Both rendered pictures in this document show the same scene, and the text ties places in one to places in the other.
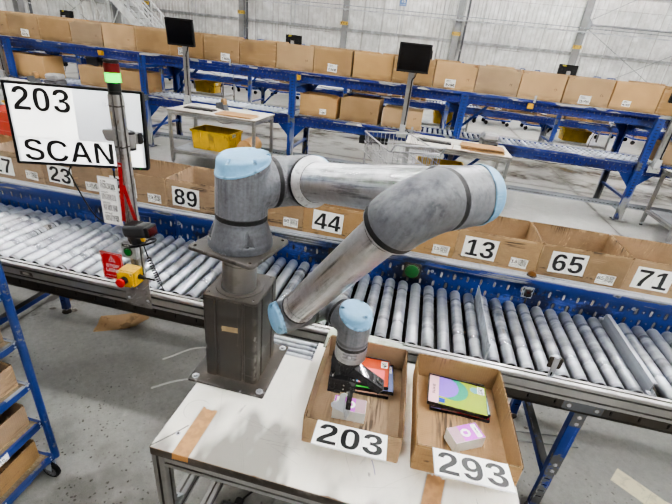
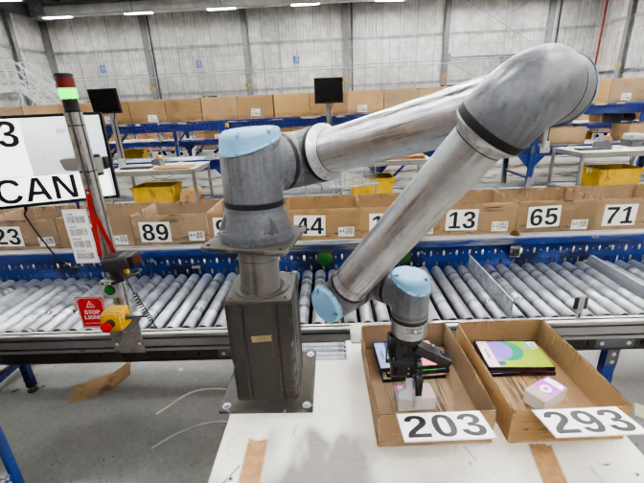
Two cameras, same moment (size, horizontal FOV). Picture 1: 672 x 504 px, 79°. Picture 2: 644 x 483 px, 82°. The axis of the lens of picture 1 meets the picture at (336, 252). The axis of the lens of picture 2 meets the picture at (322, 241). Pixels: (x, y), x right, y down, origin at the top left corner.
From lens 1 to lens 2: 37 cm
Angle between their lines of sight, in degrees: 10
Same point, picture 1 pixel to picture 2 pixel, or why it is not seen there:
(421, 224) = (550, 102)
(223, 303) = (250, 308)
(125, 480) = not seen: outside the picture
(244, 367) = (283, 380)
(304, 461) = (393, 469)
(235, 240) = (257, 227)
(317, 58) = (241, 105)
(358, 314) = (417, 278)
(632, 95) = not seen: hidden behind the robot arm
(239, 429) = (302, 453)
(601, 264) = (573, 210)
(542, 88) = not seen: hidden behind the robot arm
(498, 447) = (580, 396)
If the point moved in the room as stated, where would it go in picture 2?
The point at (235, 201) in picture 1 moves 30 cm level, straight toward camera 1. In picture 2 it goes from (252, 180) to (297, 210)
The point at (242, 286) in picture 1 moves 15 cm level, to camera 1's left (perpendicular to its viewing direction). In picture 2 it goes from (267, 284) to (209, 290)
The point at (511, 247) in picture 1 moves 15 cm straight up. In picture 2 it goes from (490, 212) to (494, 182)
